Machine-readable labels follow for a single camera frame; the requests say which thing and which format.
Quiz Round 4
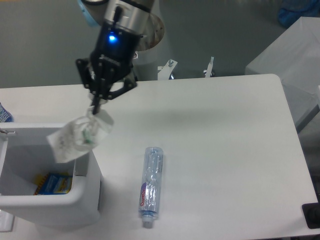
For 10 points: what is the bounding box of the metal clamp bolt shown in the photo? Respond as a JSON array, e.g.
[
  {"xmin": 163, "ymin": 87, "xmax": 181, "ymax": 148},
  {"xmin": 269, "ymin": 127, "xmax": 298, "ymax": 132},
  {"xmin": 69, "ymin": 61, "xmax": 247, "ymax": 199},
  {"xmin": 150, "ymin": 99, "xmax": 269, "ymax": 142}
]
[{"xmin": 203, "ymin": 56, "xmax": 216, "ymax": 78}]

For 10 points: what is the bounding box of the black device at edge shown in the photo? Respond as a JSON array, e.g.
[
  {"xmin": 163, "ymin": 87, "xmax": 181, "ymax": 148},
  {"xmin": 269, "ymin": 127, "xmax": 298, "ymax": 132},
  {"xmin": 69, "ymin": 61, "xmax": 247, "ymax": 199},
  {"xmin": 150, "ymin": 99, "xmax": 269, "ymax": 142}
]
[{"xmin": 302, "ymin": 202, "xmax": 320, "ymax": 229}]

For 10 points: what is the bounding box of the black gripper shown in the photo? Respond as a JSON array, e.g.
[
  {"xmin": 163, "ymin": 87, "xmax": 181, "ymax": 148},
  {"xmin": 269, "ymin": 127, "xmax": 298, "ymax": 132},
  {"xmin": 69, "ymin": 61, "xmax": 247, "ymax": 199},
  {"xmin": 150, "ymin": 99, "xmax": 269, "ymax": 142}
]
[{"xmin": 75, "ymin": 22, "xmax": 141, "ymax": 115}]

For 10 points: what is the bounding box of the grey covered box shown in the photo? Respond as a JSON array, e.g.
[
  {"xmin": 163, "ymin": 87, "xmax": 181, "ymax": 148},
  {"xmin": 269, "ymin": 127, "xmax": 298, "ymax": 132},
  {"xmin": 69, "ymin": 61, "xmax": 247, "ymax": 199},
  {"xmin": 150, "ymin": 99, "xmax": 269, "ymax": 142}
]
[{"xmin": 245, "ymin": 17, "xmax": 320, "ymax": 132}]

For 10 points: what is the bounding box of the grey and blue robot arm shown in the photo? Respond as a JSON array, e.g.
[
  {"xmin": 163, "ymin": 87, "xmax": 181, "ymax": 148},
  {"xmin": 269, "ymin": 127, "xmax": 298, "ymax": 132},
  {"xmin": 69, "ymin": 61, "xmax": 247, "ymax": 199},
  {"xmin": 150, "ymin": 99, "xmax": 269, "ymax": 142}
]
[{"xmin": 75, "ymin": 0, "xmax": 154, "ymax": 115}]

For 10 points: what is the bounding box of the crushed clear plastic bottle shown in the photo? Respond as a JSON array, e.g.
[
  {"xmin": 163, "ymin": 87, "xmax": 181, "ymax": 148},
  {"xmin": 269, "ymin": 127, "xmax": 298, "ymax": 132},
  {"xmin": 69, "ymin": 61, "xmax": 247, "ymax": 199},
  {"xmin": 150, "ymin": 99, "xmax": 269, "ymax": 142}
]
[{"xmin": 138, "ymin": 147, "xmax": 164, "ymax": 229}]

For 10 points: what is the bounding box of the white trash can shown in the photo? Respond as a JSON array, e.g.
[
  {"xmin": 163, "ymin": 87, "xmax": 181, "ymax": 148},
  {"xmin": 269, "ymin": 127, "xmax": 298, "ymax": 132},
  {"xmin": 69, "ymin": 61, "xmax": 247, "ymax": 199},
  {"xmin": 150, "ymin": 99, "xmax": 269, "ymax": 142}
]
[{"xmin": 0, "ymin": 123, "xmax": 102, "ymax": 226}]

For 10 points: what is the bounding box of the white mounting bracket right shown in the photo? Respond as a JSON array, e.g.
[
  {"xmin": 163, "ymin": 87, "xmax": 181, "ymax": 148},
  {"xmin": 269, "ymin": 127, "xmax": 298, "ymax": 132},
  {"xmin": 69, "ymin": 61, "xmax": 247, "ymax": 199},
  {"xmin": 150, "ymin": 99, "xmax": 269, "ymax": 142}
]
[{"xmin": 157, "ymin": 59, "xmax": 178, "ymax": 81}]

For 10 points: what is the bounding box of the blue plastic bag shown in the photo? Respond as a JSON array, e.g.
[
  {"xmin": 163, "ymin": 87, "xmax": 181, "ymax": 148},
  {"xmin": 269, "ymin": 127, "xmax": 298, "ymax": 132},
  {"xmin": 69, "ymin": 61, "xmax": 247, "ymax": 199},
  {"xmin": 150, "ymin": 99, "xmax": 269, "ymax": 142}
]
[{"xmin": 277, "ymin": 0, "xmax": 320, "ymax": 28}]

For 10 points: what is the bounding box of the blue yellow snack wrapper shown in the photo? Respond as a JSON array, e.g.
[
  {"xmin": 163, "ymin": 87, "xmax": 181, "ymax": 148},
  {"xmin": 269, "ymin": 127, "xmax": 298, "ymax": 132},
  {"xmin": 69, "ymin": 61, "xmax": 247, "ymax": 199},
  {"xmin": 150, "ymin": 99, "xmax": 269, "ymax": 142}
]
[{"xmin": 33, "ymin": 172, "xmax": 73, "ymax": 196}]

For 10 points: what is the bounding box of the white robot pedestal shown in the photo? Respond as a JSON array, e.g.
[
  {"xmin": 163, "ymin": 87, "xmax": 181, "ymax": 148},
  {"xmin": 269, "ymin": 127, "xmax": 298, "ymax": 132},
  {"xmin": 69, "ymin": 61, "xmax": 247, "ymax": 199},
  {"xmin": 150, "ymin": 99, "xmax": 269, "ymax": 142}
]
[{"xmin": 132, "ymin": 13, "xmax": 165, "ymax": 82}]

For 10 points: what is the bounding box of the clear plastic bag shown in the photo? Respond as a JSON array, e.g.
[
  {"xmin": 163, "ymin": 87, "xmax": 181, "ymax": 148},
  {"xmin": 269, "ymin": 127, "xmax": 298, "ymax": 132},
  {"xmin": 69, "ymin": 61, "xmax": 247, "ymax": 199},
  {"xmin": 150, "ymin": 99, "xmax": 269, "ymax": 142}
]
[{"xmin": 46, "ymin": 106, "xmax": 114, "ymax": 164}]

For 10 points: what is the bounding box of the blue white packet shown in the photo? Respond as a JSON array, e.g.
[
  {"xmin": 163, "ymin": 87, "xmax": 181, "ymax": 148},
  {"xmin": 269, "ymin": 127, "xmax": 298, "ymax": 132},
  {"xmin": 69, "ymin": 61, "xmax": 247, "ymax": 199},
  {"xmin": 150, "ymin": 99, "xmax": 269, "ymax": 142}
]
[{"xmin": 0, "ymin": 103, "xmax": 14, "ymax": 123}]

